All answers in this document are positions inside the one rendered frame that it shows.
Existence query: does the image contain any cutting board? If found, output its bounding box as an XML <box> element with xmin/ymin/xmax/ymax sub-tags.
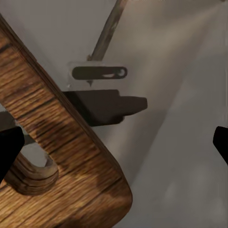
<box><xmin>0</xmin><ymin>20</ymin><xmax>133</xmax><ymax>228</ymax></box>

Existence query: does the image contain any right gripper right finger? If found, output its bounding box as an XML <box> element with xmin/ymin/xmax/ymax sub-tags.
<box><xmin>213</xmin><ymin>126</ymin><xmax>228</xmax><ymax>165</ymax></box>

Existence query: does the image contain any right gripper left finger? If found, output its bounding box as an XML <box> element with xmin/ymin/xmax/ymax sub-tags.
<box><xmin>0</xmin><ymin>126</ymin><xmax>25</xmax><ymax>183</ymax></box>

